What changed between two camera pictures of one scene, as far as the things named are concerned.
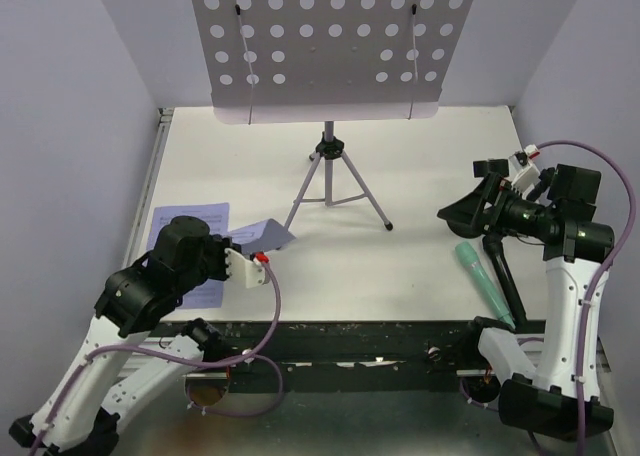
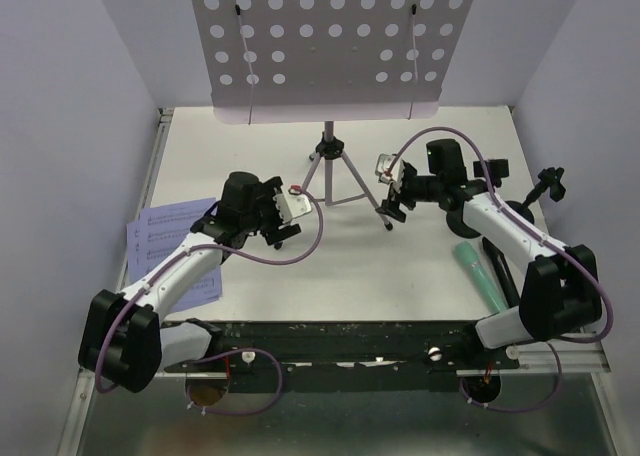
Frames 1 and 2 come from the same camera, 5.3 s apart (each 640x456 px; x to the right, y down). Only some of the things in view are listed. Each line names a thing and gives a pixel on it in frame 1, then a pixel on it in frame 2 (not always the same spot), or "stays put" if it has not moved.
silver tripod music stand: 328,48 stays put
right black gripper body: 511,210 → 416,189
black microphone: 494,245 stays put
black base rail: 327,358 stays put
